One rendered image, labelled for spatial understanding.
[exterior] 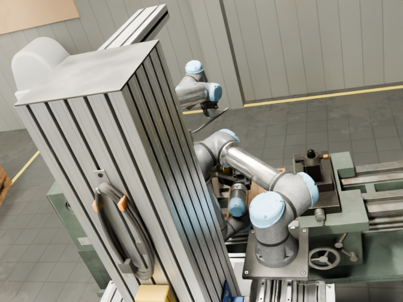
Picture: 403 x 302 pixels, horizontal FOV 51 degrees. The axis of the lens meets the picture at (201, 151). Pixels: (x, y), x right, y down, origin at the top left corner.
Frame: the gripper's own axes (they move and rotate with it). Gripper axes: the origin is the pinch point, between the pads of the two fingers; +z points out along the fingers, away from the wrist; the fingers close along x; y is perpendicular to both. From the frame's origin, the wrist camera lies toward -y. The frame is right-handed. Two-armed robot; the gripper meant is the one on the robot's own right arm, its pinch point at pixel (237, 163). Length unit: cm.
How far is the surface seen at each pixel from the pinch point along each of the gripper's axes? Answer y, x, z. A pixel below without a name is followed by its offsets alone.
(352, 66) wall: 87, -84, 264
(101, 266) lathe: -81, -36, -31
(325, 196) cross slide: 40.3, -11.1, -18.7
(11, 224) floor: -256, -110, 93
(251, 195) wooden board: 3.4, -19.8, -2.4
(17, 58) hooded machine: -250, 13, 214
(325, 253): 37, -34, -32
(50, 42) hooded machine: -229, 12, 250
